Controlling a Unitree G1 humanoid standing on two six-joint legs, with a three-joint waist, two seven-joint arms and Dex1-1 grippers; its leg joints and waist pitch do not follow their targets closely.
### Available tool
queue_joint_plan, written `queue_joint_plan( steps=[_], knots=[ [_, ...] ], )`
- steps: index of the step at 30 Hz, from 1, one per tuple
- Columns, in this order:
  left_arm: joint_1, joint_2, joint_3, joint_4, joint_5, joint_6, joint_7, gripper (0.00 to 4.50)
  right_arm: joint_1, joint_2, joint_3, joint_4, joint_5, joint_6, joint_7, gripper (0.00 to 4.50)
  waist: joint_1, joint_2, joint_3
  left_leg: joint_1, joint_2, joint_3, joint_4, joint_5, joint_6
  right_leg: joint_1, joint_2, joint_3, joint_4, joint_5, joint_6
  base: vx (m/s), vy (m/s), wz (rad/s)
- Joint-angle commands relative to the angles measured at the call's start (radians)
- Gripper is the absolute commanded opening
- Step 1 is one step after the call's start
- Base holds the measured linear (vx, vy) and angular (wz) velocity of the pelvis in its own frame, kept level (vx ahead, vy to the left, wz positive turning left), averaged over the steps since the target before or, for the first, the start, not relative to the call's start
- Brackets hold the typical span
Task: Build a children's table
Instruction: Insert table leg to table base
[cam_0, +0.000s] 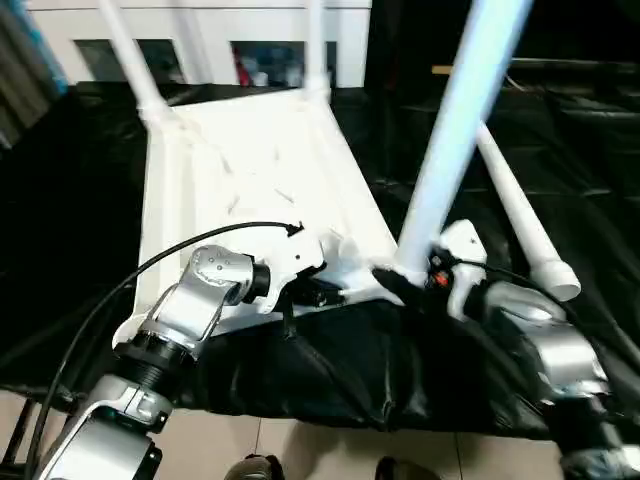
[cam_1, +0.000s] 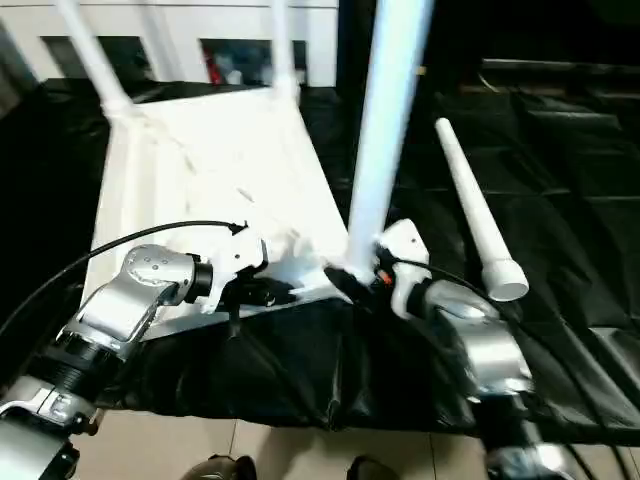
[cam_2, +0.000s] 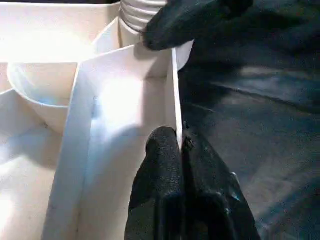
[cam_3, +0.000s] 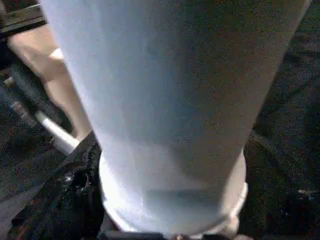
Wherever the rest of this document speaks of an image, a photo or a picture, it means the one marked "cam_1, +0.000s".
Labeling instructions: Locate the white plastic table leg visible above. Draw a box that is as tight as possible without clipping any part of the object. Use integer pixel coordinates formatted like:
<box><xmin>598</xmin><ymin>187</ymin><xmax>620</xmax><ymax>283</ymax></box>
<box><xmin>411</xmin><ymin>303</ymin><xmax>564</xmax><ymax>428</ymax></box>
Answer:
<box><xmin>269</xmin><ymin>0</ymin><xmax>302</xmax><ymax>104</ymax></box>
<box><xmin>53</xmin><ymin>0</ymin><xmax>135</xmax><ymax>117</ymax></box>
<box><xmin>344</xmin><ymin>0</ymin><xmax>436</xmax><ymax>284</ymax></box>
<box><xmin>433</xmin><ymin>117</ymin><xmax>530</xmax><ymax>302</ymax></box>

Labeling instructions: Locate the white plastic table top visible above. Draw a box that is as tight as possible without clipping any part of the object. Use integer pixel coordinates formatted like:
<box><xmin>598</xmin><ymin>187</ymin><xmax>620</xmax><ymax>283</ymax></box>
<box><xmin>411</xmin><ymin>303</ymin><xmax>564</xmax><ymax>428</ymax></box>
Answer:
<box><xmin>82</xmin><ymin>84</ymin><xmax>354</xmax><ymax>344</ymax></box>

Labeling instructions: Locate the dark robot waist part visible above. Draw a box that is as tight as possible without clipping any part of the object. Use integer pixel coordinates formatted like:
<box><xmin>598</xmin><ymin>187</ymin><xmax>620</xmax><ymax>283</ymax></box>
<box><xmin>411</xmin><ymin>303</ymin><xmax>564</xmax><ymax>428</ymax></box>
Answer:
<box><xmin>347</xmin><ymin>454</ymin><xmax>401</xmax><ymax>480</ymax></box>
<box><xmin>192</xmin><ymin>454</ymin><xmax>259</xmax><ymax>480</ymax></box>

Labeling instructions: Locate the black mat cover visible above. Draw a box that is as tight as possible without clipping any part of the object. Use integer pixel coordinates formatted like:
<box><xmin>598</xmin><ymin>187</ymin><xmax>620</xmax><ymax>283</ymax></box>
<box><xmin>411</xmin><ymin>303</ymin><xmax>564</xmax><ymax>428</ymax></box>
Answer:
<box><xmin>0</xmin><ymin>59</ymin><xmax>640</xmax><ymax>446</ymax></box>

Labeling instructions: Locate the dark metal bar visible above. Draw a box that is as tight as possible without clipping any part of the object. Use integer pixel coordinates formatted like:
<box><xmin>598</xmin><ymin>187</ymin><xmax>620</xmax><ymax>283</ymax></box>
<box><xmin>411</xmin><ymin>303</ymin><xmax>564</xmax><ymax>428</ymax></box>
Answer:
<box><xmin>479</xmin><ymin>57</ymin><xmax>640</xmax><ymax>76</ymax></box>

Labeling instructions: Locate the white glass door cabinet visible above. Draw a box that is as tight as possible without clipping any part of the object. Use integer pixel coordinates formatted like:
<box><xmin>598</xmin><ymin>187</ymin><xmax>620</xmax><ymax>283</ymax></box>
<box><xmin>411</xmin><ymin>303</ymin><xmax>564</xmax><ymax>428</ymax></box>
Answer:
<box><xmin>0</xmin><ymin>0</ymin><xmax>341</xmax><ymax>87</ymax></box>

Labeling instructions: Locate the grey curtain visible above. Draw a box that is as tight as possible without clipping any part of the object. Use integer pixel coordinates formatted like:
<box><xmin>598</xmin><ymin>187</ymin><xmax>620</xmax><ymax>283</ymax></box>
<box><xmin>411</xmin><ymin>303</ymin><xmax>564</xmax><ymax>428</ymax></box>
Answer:
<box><xmin>0</xmin><ymin>19</ymin><xmax>41</xmax><ymax>96</ymax></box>

